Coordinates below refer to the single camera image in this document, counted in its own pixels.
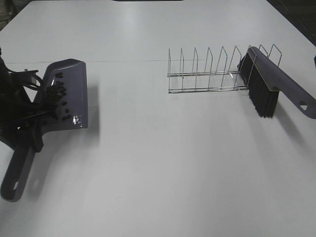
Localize purple plastic dustpan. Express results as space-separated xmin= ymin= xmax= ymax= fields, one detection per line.
xmin=0 ymin=59 xmax=88 ymax=202

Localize pile of coffee beans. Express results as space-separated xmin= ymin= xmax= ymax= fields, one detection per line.
xmin=44 ymin=71 xmax=71 ymax=121

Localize purple hand brush black bristles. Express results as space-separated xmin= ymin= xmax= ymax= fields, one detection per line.
xmin=237 ymin=46 xmax=316 ymax=119

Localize chrome wire dish rack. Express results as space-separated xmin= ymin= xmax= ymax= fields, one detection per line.
xmin=166 ymin=45 xmax=252 ymax=94

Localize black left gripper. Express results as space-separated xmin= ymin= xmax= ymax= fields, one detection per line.
xmin=0 ymin=59 xmax=49 ymax=152

